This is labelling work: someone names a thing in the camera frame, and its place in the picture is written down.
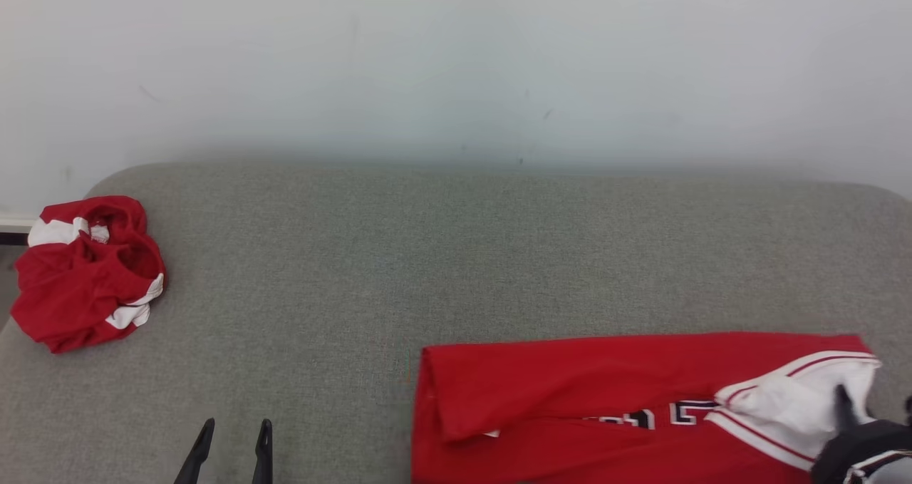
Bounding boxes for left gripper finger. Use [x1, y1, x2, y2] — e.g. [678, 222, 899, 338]
[252, 418, 274, 484]
[173, 418, 215, 484]

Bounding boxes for red Bulls jersey white sleeves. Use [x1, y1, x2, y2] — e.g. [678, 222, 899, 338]
[411, 332, 883, 484]

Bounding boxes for red shorts white side stripes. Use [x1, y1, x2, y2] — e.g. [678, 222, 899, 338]
[10, 196, 167, 354]

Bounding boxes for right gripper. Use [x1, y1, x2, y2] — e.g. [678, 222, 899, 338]
[812, 384, 912, 484]

